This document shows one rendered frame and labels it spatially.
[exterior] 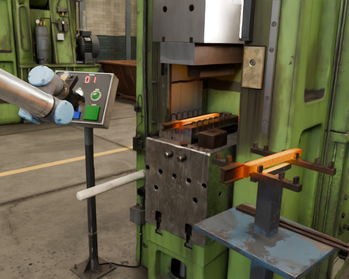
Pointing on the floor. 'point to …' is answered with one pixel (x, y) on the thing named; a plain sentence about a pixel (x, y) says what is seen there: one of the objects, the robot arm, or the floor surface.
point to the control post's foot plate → (86, 272)
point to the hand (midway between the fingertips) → (82, 103)
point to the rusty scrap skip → (127, 84)
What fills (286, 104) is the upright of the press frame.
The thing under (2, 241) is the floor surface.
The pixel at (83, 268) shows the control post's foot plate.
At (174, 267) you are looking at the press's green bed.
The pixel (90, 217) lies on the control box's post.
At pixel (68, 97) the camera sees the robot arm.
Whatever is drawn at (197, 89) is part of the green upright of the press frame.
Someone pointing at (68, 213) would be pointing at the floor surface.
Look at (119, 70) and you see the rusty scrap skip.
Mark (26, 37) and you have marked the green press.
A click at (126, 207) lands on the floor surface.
